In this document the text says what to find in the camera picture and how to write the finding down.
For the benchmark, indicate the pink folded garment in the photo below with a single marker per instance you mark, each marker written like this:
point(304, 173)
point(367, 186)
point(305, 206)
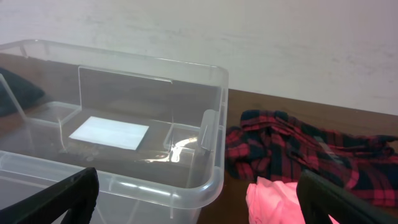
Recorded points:
point(273, 202)

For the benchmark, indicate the white paper label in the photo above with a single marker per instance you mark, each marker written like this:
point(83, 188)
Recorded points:
point(110, 133)

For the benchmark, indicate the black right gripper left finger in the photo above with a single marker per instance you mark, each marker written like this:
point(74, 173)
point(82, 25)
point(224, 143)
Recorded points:
point(74, 198)

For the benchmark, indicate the large black garment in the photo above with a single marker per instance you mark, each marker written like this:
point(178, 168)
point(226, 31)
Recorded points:
point(26, 93)

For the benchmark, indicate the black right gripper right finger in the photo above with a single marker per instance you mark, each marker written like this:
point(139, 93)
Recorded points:
point(321, 201)

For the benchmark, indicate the red plaid flannel shirt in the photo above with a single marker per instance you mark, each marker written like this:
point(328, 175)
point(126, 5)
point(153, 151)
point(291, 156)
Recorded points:
point(277, 146)

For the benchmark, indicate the clear plastic storage bin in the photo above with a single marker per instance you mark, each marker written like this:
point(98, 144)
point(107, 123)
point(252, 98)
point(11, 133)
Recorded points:
point(177, 169)

